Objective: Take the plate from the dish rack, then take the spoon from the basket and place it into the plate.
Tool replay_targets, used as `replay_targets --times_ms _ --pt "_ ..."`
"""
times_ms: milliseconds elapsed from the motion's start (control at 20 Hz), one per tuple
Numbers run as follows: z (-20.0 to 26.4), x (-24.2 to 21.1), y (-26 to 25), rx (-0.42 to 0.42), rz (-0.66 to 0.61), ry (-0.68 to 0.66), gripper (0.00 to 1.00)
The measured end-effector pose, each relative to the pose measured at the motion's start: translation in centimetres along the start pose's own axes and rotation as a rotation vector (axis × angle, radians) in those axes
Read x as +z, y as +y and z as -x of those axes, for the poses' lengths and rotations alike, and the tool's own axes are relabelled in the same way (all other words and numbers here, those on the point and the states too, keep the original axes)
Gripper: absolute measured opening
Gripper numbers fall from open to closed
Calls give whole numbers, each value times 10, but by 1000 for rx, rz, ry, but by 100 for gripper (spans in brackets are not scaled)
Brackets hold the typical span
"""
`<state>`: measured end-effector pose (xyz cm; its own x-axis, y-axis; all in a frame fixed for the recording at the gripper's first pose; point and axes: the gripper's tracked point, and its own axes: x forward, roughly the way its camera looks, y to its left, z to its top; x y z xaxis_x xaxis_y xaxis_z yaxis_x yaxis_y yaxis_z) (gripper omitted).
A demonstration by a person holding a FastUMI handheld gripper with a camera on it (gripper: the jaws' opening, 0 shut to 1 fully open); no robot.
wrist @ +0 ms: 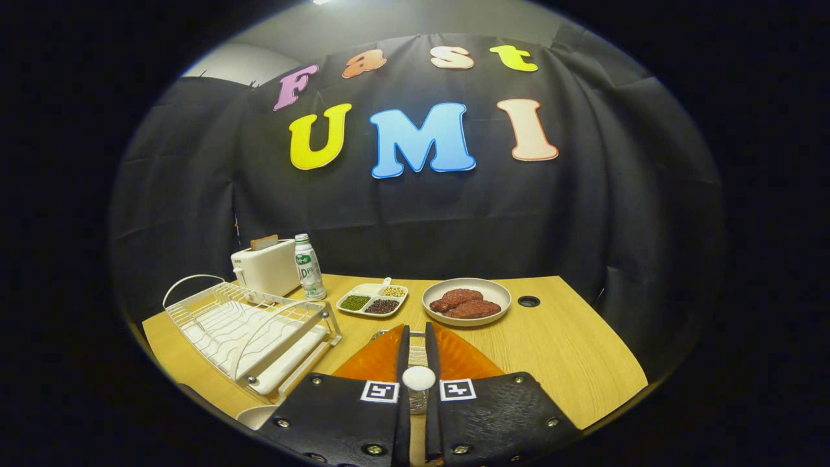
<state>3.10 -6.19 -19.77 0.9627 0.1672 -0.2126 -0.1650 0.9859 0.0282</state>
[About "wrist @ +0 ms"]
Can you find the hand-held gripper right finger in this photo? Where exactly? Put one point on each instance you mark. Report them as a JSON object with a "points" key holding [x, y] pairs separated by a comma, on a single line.
{"points": [[499, 421]]}

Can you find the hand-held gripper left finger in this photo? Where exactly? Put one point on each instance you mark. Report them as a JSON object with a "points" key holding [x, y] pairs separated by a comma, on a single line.
{"points": [[343, 421]]}

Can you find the white plate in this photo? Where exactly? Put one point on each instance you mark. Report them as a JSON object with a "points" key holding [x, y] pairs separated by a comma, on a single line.
{"points": [[256, 417]]}

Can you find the beige plate with meat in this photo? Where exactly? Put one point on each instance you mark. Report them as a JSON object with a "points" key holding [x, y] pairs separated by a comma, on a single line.
{"points": [[496, 295]]}

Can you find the white sectioned dish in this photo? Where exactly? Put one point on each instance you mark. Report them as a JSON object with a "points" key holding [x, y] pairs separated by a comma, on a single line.
{"points": [[366, 290]]}

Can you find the red meat slice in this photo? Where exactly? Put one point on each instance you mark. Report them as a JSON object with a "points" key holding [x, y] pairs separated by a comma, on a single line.
{"points": [[456, 298], [474, 309]]}

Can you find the green beans pile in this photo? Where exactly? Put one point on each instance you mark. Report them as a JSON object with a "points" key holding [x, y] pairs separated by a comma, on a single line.
{"points": [[355, 303]]}

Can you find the dark beans pile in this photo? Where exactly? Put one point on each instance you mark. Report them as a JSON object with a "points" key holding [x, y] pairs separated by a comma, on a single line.
{"points": [[381, 307]]}

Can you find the black desk grommet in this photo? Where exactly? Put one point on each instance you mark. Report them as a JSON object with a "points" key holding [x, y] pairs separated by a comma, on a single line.
{"points": [[528, 301]]}

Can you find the yellowish beans pile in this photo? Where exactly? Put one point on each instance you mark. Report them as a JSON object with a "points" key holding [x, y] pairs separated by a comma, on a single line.
{"points": [[393, 292]]}

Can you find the white bottle with green label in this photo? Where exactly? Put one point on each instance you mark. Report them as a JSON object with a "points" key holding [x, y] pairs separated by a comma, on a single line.
{"points": [[310, 269]]}

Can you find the white toaster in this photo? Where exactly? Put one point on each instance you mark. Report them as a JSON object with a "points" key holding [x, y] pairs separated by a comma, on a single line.
{"points": [[269, 269]]}

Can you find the brown bread slice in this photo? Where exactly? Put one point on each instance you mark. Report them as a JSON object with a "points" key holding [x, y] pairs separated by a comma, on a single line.
{"points": [[264, 242]]}

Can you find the black backdrop cloth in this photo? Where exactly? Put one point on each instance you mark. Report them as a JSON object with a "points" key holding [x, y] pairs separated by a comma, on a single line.
{"points": [[583, 214]]}

